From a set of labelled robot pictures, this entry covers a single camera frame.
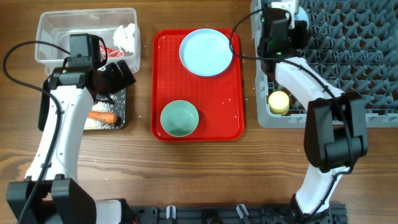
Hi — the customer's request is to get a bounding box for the orange carrot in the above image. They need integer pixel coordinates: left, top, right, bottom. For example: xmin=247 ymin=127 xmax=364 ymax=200
xmin=88 ymin=111 xmax=118 ymax=125

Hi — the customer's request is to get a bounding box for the green bowl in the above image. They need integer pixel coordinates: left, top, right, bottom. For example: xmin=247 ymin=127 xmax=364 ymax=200
xmin=160 ymin=100 xmax=199 ymax=138

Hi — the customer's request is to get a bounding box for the red serving tray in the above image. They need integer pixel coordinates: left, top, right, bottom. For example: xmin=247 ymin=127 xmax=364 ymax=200
xmin=150 ymin=29 xmax=244 ymax=142

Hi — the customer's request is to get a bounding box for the clear plastic bin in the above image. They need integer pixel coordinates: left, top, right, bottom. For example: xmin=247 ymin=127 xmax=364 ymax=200
xmin=36 ymin=7 xmax=141 ymax=73

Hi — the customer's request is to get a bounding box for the yellow cup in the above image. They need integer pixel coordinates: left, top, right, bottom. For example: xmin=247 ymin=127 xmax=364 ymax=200
xmin=268 ymin=91 xmax=290 ymax=115

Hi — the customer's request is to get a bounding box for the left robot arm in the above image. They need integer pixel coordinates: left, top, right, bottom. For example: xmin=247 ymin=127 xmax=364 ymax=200
xmin=6 ymin=34 xmax=139 ymax=223

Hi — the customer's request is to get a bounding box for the red snack wrapper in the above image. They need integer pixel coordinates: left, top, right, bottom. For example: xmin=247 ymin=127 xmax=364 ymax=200
xmin=100 ymin=45 xmax=126 ymax=58

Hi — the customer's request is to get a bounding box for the black tray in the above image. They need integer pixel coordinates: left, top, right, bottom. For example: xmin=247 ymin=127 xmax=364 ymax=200
xmin=37 ymin=74 xmax=127 ymax=132

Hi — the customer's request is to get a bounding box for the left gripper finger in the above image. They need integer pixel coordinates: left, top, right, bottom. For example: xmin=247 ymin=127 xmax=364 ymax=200
xmin=105 ymin=63 xmax=125 ymax=92
xmin=117 ymin=60 xmax=136 ymax=87

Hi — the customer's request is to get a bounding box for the light blue plate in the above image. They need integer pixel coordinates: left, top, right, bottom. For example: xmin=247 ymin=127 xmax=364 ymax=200
xmin=179 ymin=29 xmax=233 ymax=77

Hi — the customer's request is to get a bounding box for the white napkin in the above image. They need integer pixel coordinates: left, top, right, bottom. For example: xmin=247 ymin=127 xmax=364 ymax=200
xmin=113 ymin=23 xmax=136 ymax=54

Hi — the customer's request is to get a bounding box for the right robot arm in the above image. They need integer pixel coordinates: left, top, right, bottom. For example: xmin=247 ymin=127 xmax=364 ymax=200
xmin=257 ymin=6 xmax=368 ymax=222

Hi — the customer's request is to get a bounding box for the grey dishwasher rack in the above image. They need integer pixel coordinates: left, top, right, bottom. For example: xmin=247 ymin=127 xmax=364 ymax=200
xmin=250 ymin=0 xmax=398 ymax=129

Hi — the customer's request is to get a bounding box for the white rice pile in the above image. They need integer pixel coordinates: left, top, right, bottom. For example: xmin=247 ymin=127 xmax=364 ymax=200
xmin=85 ymin=89 xmax=127 ymax=130

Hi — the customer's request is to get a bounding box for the light blue bowl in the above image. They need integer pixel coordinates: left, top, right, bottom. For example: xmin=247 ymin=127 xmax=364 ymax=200
xmin=295 ymin=6 xmax=310 ymax=29

